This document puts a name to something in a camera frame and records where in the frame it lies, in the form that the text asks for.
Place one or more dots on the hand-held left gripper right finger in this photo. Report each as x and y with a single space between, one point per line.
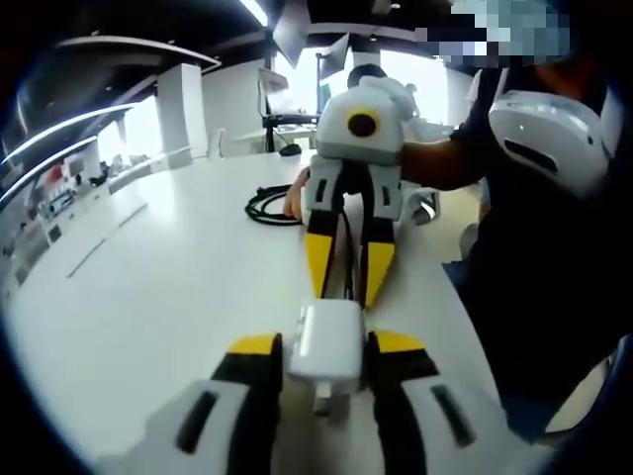
425 425

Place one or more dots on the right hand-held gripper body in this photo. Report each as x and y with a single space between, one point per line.
376 143

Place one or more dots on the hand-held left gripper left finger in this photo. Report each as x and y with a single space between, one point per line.
212 425

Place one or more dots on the white charger adapter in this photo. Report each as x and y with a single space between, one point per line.
326 346

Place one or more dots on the white armchair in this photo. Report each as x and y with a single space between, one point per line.
420 208

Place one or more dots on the black computer mouse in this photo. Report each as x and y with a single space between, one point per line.
290 149

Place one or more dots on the small black monitor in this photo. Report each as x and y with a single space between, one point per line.
336 57

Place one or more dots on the lit desktop monitor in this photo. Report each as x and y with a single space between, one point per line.
277 94

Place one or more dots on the large black monitor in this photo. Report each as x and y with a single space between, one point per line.
291 34

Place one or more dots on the white mesh office chair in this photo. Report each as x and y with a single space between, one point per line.
217 143

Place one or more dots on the person in dark shirt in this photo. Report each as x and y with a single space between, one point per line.
544 272

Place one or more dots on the white worn device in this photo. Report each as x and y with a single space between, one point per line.
544 128

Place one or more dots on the long ceiling light strip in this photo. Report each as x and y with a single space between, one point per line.
253 9
89 119

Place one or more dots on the row of white office desks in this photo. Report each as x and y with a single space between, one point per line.
133 175

